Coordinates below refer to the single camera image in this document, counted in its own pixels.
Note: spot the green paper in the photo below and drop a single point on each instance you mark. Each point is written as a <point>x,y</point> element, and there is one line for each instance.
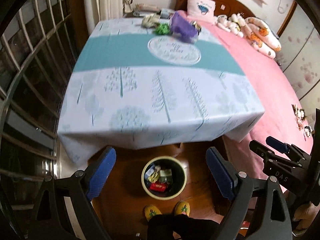
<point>162,29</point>

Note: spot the tree-print tablecloth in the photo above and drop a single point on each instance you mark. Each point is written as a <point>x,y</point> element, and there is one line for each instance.
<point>133,89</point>

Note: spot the patterned wrapper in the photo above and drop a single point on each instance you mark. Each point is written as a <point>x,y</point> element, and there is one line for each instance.
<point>196,26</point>

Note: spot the stack of books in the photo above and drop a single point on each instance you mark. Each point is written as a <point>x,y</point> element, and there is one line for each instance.
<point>142,10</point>

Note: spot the cream floral curtain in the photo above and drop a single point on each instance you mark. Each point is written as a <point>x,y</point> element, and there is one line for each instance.
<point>100,10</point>

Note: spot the cream paper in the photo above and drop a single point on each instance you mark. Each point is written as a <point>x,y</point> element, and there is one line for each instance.
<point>150,21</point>

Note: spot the pink embroidered pillow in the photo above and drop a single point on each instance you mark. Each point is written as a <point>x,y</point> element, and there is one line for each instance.
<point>201,8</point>

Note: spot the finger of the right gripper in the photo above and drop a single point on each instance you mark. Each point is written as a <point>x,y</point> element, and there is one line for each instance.
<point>281,147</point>
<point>264,152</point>

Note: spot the pink bed blanket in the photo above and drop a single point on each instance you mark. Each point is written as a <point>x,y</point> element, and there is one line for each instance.
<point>260,79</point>

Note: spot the white plush toy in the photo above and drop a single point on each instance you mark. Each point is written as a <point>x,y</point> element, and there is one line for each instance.
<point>233,24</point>

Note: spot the wooden headboard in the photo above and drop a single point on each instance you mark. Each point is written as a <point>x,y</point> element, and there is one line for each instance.
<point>225,2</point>

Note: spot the purple plastic bag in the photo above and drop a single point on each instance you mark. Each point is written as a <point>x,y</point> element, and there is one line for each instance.
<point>182,29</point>

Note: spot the round trash bin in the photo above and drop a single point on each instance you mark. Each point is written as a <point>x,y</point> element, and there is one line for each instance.
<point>163,178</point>

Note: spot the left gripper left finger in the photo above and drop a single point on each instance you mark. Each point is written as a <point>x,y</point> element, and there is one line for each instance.
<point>89,183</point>

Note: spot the right yellow slipper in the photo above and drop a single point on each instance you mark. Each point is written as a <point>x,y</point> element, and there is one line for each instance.
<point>182,208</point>

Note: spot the small light-blue box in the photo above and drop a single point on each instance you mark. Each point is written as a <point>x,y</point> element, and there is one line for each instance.
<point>166,13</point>

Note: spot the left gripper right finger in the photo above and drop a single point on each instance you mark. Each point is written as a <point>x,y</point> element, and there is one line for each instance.
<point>230,183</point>

